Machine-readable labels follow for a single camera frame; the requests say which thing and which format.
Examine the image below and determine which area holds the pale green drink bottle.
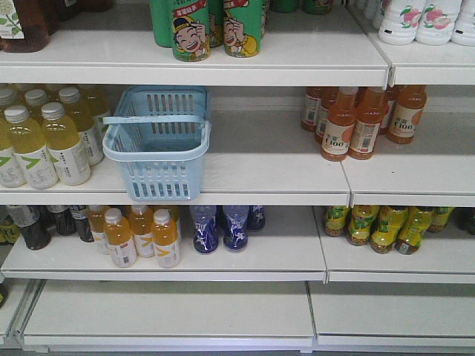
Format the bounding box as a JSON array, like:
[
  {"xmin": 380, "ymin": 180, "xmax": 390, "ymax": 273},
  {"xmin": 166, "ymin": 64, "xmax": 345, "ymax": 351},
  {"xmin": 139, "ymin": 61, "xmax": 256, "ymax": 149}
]
[
  {"xmin": 59, "ymin": 87, "xmax": 104, "ymax": 166},
  {"xmin": 41, "ymin": 102, "xmax": 91, "ymax": 186},
  {"xmin": 4, "ymin": 105, "xmax": 59, "ymax": 189}
]

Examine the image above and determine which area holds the brown tea bottle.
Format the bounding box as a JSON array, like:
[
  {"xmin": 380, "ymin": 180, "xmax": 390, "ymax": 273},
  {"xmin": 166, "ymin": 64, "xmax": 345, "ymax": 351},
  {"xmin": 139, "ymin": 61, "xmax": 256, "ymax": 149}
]
[{"xmin": 1, "ymin": 0, "xmax": 56, "ymax": 53}]

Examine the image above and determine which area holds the blue sports drink bottle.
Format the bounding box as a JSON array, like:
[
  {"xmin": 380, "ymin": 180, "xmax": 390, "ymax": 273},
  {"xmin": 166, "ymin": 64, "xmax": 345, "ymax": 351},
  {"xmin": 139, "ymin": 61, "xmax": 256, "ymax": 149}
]
[
  {"xmin": 247, "ymin": 205, "xmax": 266, "ymax": 231},
  {"xmin": 189, "ymin": 205, "xmax": 218, "ymax": 254},
  {"xmin": 223, "ymin": 205, "xmax": 249, "ymax": 252}
]

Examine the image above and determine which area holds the light blue plastic basket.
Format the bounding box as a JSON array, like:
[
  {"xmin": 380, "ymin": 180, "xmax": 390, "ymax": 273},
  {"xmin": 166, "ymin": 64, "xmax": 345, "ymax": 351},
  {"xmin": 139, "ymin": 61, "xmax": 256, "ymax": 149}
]
[{"xmin": 102, "ymin": 85, "xmax": 212, "ymax": 202}]

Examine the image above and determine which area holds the white shelf unit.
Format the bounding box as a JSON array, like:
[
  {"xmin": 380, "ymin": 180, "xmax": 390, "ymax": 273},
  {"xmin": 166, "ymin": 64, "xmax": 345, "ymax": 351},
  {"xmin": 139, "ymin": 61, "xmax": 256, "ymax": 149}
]
[{"xmin": 1, "ymin": 1, "xmax": 474, "ymax": 355}]

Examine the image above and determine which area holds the orange C100 juice bottle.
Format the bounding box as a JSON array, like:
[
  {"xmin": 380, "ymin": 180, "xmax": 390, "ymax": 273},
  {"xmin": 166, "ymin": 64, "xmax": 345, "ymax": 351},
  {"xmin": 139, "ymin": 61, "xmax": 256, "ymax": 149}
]
[
  {"xmin": 348, "ymin": 87, "xmax": 387, "ymax": 160},
  {"xmin": 321, "ymin": 87, "xmax": 358, "ymax": 162},
  {"xmin": 386, "ymin": 85, "xmax": 427, "ymax": 145}
]

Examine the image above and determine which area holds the yellow iced tea bottle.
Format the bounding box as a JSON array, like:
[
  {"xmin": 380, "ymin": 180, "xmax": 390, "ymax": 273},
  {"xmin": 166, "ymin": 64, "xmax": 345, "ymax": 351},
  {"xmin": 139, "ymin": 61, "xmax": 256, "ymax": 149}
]
[
  {"xmin": 324, "ymin": 205, "xmax": 350, "ymax": 237},
  {"xmin": 370, "ymin": 205, "xmax": 408, "ymax": 254},
  {"xmin": 347, "ymin": 205, "xmax": 380, "ymax": 246},
  {"xmin": 396, "ymin": 206, "xmax": 434, "ymax": 255}
]

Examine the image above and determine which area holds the white peach drink bottle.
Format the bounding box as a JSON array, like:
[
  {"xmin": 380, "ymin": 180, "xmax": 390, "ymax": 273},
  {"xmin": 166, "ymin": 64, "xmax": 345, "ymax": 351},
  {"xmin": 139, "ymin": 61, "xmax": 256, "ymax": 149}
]
[
  {"xmin": 379, "ymin": 0, "xmax": 425, "ymax": 45},
  {"xmin": 415, "ymin": 0, "xmax": 462, "ymax": 46}
]

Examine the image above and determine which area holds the orange vitamin drink bottle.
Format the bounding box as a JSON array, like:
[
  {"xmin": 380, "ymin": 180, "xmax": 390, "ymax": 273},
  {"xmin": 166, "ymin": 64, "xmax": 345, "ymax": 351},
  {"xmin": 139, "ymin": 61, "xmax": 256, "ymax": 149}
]
[
  {"xmin": 129, "ymin": 205, "xmax": 154, "ymax": 257},
  {"xmin": 151, "ymin": 209, "xmax": 180, "ymax": 268},
  {"xmin": 103, "ymin": 208, "xmax": 137, "ymax": 268}
]

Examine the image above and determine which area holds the green cartoon tea bottle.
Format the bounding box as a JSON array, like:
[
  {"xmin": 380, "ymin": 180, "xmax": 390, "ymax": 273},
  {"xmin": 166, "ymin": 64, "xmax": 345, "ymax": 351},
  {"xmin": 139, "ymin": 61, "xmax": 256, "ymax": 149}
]
[
  {"xmin": 169, "ymin": 0, "xmax": 210, "ymax": 62},
  {"xmin": 223, "ymin": 0, "xmax": 262, "ymax": 58}
]

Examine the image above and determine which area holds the dark tea bottle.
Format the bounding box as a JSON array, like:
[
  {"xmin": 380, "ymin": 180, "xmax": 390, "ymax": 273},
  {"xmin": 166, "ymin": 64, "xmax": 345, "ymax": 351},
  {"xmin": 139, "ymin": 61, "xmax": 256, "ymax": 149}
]
[{"xmin": 6, "ymin": 205, "xmax": 50, "ymax": 250}]

